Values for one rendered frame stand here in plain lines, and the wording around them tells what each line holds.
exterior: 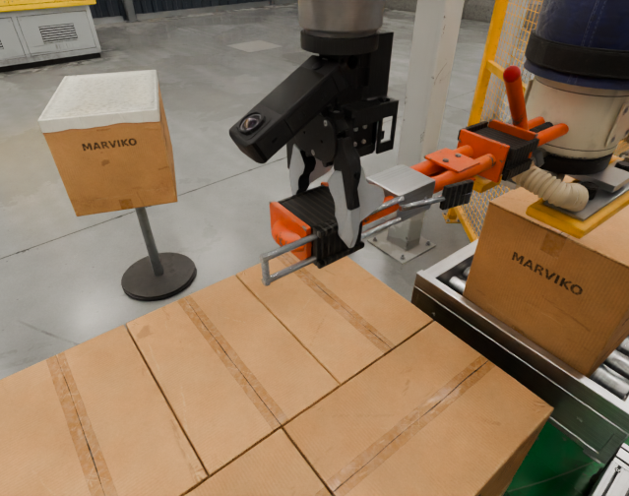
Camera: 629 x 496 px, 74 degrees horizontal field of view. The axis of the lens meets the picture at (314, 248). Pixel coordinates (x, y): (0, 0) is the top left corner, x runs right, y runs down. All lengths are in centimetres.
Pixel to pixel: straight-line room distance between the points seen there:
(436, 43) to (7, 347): 240
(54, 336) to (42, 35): 585
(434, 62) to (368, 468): 168
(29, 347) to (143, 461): 133
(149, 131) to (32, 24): 599
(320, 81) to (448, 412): 99
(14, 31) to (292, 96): 731
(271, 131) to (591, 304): 102
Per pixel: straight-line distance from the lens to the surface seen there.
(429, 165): 63
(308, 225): 45
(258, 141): 37
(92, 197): 191
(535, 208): 83
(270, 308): 142
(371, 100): 44
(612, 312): 124
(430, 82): 216
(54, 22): 774
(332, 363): 126
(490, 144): 69
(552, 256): 123
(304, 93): 39
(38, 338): 243
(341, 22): 39
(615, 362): 154
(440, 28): 211
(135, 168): 184
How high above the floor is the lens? 154
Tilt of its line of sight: 37 degrees down
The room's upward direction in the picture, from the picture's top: straight up
